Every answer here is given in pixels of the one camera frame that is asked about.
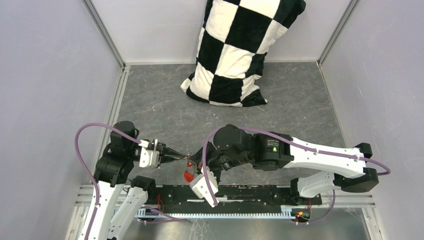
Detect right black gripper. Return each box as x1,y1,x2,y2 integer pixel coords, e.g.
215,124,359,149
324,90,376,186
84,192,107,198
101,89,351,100
187,141,252,183

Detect metal key holder red handle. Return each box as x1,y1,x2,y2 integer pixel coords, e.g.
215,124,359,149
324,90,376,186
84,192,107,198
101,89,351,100
184,153,199,183

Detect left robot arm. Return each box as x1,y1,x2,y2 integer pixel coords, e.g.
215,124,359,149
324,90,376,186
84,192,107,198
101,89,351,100
74,121,184,240

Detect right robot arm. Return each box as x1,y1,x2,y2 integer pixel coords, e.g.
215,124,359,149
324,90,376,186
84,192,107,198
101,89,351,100
189,124,379,204

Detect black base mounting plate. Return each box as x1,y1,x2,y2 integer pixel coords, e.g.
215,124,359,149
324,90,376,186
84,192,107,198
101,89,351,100
145,185,323,214

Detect black white checkered pillow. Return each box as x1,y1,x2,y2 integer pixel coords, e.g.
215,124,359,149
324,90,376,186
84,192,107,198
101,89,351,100
180,0,306,107

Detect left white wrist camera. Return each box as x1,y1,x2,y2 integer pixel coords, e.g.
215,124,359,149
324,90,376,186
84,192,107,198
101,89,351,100
138,140,153,168

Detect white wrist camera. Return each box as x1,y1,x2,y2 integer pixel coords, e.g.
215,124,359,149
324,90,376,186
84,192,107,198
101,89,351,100
189,167,219,208
138,140,153,168

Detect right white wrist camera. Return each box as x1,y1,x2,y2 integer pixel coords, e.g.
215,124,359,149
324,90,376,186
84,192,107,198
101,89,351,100
189,167,219,208

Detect white slotted cable duct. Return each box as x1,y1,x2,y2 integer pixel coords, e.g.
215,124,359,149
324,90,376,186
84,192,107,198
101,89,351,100
135,207,295,220

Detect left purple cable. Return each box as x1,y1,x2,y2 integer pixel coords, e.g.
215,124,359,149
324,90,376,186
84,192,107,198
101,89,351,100
74,123,188,240

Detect purple cable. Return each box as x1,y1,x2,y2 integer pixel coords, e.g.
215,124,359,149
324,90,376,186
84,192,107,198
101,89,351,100
74,123,188,240
201,125,392,226

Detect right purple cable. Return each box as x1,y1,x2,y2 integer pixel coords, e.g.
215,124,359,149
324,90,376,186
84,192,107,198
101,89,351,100
201,125,392,226

